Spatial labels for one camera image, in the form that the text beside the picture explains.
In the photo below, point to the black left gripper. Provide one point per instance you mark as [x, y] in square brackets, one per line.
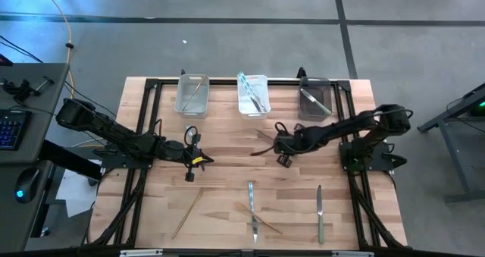
[190, 175]

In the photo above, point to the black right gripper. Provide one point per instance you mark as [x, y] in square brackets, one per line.
[285, 162]

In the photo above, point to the grey translucent plastic bin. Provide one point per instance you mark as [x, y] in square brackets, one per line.
[308, 113]

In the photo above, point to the wooden chopstick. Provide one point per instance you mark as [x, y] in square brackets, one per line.
[257, 218]
[188, 213]

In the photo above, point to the wooden stick utensil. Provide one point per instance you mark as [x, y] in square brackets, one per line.
[194, 93]

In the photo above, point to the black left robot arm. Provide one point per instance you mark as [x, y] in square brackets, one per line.
[113, 130]

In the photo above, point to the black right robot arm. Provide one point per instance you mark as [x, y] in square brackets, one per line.
[341, 128]

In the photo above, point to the white plastic bin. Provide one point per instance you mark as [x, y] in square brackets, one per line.
[199, 105]
[246, 109]

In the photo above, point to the black diagonal beam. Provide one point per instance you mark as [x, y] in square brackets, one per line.
[68, 158]

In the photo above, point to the grey desk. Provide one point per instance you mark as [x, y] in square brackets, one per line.
[38, 135]

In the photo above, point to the desk caster wheel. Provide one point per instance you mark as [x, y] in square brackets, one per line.
[44, 232]

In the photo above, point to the grey side table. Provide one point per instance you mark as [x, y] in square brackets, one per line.
[454, 158]

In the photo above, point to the black computer mouse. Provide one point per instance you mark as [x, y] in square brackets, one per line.
[28, 183]

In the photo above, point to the black keyboard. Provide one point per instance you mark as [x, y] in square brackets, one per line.
[13, 130]

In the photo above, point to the green lit device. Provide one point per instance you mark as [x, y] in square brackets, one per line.
[481, 106]

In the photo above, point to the dark device with red edge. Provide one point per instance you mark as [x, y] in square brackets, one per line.
[4, 61]

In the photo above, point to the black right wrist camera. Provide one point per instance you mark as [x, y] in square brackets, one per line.
[291, 140]

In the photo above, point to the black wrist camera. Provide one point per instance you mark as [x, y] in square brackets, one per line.
[291, 140]
[189, 158]

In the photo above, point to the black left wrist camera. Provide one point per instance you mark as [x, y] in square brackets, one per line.
[189, 158]

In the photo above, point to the black aluminium table frame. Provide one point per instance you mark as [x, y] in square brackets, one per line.
[223, 82]

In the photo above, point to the silver metal bracket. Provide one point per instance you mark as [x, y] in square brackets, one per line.
[352, 254]
[140, 253]

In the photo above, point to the black clamp mount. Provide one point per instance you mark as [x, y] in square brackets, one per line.
[22, 90]

